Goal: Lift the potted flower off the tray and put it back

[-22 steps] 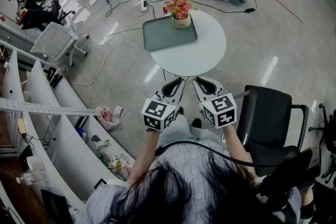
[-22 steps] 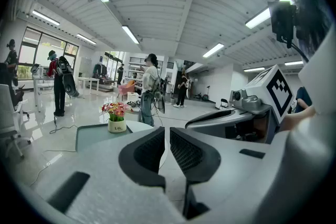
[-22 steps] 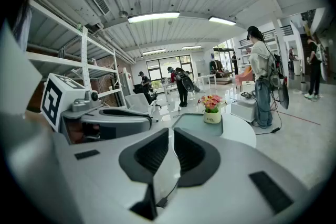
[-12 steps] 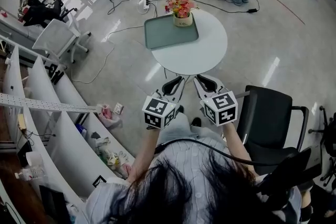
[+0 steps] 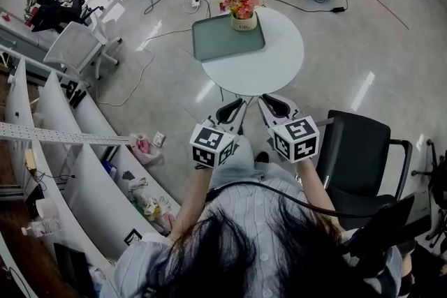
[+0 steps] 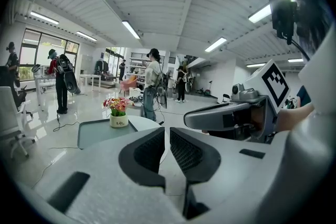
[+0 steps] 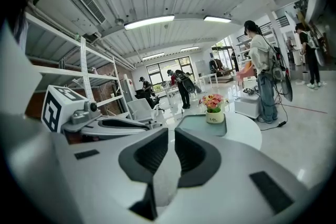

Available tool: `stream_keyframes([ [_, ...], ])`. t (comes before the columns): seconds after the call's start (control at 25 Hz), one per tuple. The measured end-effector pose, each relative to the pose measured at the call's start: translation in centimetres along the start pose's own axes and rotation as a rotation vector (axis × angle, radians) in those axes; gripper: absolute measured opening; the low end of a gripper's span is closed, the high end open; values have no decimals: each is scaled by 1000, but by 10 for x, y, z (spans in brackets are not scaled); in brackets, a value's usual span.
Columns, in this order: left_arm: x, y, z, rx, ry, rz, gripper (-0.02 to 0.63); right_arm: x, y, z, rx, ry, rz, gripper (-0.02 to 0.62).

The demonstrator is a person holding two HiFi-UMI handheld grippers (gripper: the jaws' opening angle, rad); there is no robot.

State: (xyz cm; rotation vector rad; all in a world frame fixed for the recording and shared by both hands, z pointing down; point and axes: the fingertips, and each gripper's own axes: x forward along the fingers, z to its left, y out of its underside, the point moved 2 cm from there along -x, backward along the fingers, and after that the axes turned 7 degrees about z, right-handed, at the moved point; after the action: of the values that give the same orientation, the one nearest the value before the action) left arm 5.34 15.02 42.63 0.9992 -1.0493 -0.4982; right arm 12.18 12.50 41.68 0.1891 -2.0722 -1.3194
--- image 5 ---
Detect black office chair with castors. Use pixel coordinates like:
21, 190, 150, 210
411, 138, 447, 249

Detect green rectangular tray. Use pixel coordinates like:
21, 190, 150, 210
191, 12, 266, 62

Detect black visitor chair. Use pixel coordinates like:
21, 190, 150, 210
315, 110, 413, 231

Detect thick black headset cable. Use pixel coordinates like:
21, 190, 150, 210
205, 180, 371, 220

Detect white mesh office chair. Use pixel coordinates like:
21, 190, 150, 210
43, 20, 123, 80

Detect potted pink red flowers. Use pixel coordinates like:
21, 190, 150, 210
219, 0, 265, 32

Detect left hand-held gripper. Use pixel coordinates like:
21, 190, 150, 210
189, 97, 249, 170

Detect black swivel office chair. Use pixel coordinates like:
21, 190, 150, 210
61, 0, 105, 27

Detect person's right forearm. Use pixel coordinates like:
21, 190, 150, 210
296, 158, 342, 231

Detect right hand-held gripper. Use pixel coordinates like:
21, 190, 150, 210
257, 93, 321, 164

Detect blue box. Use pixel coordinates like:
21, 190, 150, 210
101, 159, 119, 181

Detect person's light striped shirt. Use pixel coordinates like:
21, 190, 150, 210
99, 162, 406, 298

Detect black head-mounted device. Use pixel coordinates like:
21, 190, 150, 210
344, 193, 432, 259

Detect perforated metal rail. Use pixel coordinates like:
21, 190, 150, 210
0, 121, 133, 147

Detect black adapter cable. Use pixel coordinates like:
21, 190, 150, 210
200, 0, 337, 14

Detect long white floor cable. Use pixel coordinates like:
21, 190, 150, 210
93, 27, 193, 107

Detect person's left forearm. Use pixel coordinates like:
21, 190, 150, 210
169, 165, 214, 241

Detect person's light blue jeans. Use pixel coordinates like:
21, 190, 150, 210
207, 135, 277, 191

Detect plastic bag with pink items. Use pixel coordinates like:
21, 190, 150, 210
128, 131, 166, 165

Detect clear plastic bottle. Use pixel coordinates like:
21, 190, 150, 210
20, 218, 62, 239

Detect white curved shelf unit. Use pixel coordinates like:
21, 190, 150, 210
0, 44, 183, 276

